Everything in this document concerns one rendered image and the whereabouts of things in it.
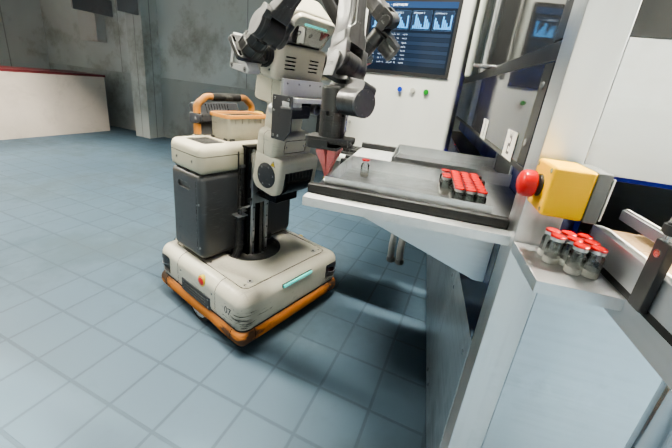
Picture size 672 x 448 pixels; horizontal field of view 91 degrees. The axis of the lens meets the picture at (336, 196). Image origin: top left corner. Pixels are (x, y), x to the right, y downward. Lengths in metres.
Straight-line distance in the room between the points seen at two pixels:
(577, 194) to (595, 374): 0.40
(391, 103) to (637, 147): 1.12
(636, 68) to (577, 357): 0.50
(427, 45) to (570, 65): 1.03
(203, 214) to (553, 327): 1.26
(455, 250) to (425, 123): 0.92
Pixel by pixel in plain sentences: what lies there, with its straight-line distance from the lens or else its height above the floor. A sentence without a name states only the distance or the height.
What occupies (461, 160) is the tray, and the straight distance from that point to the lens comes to 1.28.
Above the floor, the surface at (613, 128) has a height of 1.09.
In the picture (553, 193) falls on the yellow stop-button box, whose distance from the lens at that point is 0.55.
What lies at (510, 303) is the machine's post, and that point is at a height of 0.75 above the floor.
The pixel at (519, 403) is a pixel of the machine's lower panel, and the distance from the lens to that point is 0.87.
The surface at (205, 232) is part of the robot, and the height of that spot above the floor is 0.43.
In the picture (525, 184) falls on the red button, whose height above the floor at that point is 1.00.
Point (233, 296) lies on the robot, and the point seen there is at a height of 0.26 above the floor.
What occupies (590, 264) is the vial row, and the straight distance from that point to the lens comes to 0.60.
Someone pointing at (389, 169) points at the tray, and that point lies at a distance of 0.94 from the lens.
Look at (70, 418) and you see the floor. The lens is 1.54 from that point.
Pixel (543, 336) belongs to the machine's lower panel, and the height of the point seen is 0.70.
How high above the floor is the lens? 1.11
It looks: 19 degrees down
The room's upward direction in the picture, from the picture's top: 6 degrees clockwise
